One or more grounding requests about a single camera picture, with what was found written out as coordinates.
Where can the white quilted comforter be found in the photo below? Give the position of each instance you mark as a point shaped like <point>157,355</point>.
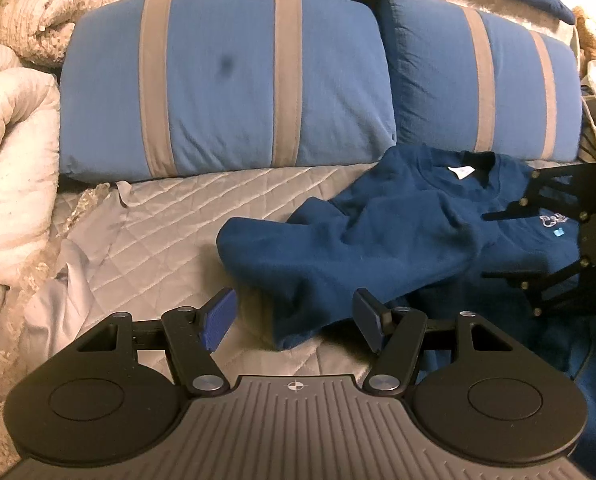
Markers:
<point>29,145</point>

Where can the dark blue sweatshirt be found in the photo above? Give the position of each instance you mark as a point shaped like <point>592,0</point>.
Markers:
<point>410,232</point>

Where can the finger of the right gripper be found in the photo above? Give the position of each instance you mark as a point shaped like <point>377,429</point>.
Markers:
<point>567,293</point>
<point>566,190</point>

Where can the right blue striped pillow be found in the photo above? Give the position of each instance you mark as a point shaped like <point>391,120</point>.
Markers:
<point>468,80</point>

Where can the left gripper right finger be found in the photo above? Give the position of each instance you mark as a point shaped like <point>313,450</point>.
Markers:
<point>469,386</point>

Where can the blue striped pillow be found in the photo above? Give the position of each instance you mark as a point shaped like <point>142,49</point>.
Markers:
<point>173,88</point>
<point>468,80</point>

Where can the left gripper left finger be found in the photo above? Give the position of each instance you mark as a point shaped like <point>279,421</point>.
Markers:
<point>121,387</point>

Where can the left blue striped pillow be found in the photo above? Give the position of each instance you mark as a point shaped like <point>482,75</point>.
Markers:
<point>173,88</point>

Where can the brown teddy bear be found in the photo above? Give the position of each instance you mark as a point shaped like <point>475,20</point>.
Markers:
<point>586,30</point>

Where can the beige knitted blanket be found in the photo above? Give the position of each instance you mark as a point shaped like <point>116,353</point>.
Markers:
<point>39,31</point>

